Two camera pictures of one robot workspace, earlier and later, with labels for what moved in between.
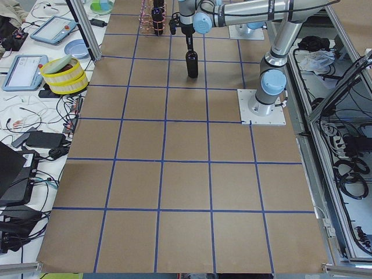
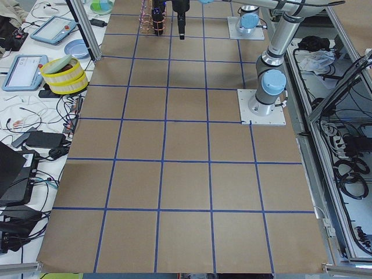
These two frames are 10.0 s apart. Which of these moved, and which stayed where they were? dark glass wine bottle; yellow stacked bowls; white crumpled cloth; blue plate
Moved: dark glass wine bottle
Stayed: white crumpled cloth; blue plate; yellow stacked bowls
